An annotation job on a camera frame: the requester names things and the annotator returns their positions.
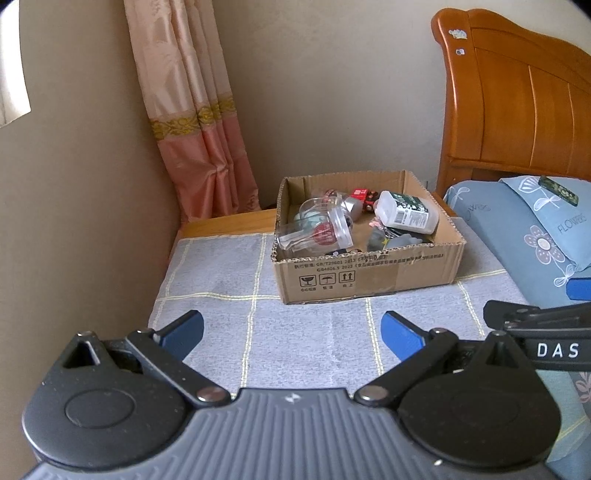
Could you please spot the white headboard sticker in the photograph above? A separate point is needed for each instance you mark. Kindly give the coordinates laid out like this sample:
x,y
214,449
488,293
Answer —
x,y
457,34

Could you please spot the silver round object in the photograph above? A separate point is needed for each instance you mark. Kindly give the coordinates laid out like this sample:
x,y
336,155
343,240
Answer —
x,y
353,207

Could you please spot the small clear plastic container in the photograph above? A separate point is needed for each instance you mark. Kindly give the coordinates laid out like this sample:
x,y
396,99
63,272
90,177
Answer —
x,y
314,210

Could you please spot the wooden nightstand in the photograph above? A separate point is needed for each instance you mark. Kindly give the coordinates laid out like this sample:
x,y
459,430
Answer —
x,y
221,224

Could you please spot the cardboard box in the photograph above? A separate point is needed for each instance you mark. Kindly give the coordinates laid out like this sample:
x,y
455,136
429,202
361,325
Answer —
x,y
369,277

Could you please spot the pink curtain gold trim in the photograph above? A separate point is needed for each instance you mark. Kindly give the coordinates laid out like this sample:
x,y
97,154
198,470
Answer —
x,y
194,138

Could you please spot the grey checked cloth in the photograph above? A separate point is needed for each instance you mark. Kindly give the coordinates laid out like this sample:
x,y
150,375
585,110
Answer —
x,y
300,332

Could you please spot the blue bed sheet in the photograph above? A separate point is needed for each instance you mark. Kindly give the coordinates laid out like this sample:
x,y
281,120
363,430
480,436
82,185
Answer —
x,y
572,424

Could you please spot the cream cloth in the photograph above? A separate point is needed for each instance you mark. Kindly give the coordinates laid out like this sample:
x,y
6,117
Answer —
x,y
14,87

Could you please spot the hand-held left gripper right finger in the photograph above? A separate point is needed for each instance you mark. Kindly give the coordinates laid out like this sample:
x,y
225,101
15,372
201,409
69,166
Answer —
x,y
401,334

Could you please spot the wooden bed headboard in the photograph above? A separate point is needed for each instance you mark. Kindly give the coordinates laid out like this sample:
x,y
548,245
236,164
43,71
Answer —
x,y
508,92

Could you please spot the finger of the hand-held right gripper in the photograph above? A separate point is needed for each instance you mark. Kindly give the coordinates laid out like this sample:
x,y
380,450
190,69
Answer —
x,y
521,314
579,288

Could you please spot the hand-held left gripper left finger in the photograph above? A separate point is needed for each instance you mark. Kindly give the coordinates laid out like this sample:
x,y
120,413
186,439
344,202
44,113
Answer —
x,y
184,330

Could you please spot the red wooden toy train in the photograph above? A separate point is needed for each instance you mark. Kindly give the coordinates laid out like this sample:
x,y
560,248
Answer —
x,y
362,194

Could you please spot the clear plastic cup red emblem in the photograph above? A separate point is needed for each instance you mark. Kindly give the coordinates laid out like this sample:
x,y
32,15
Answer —
x,y
323,235

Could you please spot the white bottle green label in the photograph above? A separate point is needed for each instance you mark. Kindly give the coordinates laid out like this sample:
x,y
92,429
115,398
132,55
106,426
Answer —
x,y
406,212

